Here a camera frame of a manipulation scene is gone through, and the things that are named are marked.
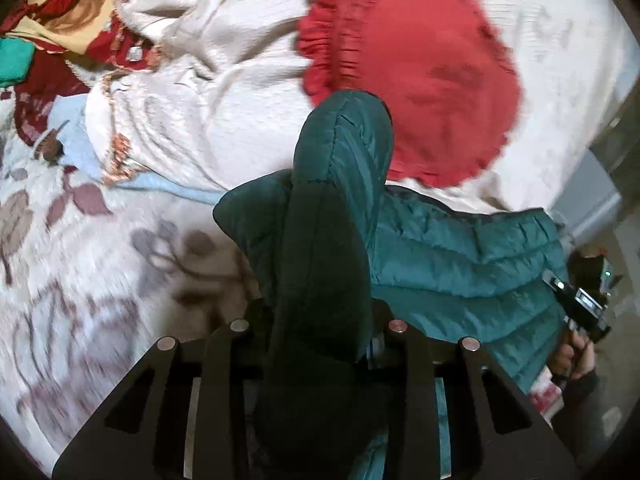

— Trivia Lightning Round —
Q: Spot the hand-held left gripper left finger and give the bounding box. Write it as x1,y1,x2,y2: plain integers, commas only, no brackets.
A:
51,299,275,480

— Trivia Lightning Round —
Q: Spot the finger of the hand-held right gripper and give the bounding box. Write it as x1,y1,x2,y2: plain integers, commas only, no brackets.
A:
542,268,571,311

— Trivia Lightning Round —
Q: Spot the red printed blanket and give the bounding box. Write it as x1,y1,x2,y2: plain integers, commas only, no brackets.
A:
0,0,162,147

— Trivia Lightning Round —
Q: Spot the person's right forearm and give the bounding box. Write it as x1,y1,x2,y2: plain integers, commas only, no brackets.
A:
550,367,628,468

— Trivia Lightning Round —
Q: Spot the red ruffled cushion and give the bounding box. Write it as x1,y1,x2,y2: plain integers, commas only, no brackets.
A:
297,0,524,189

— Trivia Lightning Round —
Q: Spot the teal puffer jacket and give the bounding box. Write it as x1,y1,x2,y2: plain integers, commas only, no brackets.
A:
212,90,572,480

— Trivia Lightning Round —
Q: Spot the white floral bedsheet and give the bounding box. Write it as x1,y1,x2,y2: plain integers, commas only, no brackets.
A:
0,90,283,463

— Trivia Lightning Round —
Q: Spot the cream quilted blanket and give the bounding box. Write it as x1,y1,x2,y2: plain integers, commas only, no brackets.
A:
85,0,632,217

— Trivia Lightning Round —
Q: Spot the light blue cloth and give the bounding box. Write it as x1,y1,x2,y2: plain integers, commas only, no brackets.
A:
50,96,227,207

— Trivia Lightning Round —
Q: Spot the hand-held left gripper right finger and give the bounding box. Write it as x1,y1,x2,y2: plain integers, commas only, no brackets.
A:
369,300,584,480

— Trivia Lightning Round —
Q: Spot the person's right hand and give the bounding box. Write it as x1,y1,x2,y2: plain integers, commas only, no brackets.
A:
550,332,599,387

